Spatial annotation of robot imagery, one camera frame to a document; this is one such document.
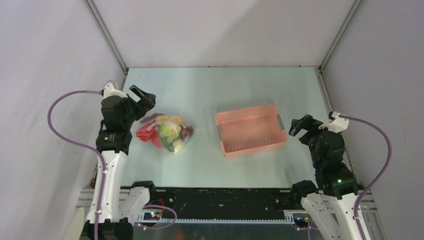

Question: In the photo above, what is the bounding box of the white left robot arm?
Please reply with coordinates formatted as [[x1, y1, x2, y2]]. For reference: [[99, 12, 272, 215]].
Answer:
[[80, 82, 158, 240]]

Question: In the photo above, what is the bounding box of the clear zip top bag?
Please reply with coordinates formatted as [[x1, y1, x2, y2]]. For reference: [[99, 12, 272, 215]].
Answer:
[[135, 113, 195, 154]]

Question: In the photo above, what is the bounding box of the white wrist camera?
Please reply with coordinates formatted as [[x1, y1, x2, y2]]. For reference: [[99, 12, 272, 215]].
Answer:
[[102, 80, 128, 99], [318, 111, 349, 134]]

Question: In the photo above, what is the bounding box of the dark purple grape bunch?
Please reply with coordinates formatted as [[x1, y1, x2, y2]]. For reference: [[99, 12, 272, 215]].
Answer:
[[179, 125, 194, 141]]

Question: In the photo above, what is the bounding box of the left aluminium frame post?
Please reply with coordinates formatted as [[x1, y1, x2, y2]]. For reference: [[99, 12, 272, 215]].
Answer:
[[83, 0, 129, 75]]

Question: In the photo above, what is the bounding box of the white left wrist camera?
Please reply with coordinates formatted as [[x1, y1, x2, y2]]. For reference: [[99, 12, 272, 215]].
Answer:
[[102, 80, 128, 99]]

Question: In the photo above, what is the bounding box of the green leafy lettuce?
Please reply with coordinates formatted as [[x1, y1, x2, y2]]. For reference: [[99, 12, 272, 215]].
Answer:
[[157, 121, 181, 147]]

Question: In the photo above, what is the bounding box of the aluminium frame post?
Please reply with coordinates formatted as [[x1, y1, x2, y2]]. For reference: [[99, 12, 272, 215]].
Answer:
[[83, 0, 129, 75], [318, 0, 364, 73]]

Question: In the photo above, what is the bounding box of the pink perforated plastic basket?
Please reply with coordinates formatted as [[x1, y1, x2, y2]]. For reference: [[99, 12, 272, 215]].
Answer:
[[215, 104, 289, 158]]

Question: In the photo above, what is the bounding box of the right aluminium frame post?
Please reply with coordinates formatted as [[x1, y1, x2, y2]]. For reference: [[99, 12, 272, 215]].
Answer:
[[318, 0, 364, 73]]

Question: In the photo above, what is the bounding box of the red bell pepper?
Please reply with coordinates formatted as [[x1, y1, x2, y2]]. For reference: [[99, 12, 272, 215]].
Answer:
[[135, 122, 162, 148]]

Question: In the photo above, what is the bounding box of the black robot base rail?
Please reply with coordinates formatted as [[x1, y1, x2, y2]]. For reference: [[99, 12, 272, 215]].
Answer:
[[135, 181, 317, 226]]

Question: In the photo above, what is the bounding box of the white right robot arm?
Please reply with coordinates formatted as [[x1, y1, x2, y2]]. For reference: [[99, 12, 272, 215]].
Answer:
[[289, 112, 371, 240]]

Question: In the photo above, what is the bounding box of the white radish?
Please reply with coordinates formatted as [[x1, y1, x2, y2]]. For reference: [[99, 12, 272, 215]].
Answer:
[[172, 139, 185, 154]]

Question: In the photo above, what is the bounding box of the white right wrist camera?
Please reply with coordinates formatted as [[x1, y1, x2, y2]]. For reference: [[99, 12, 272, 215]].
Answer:
[[318, 111, 349, 134]]

